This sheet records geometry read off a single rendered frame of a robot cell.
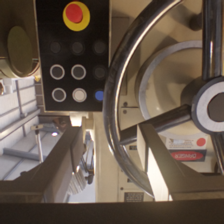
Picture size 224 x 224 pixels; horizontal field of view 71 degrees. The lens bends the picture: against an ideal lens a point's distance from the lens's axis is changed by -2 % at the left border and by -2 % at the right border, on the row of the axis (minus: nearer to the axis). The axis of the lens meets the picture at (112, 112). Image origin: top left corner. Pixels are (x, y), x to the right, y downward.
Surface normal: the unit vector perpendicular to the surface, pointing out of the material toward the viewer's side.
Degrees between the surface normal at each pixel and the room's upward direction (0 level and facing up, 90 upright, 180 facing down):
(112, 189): 90
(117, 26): 90
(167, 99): 89
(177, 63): 115
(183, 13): 90
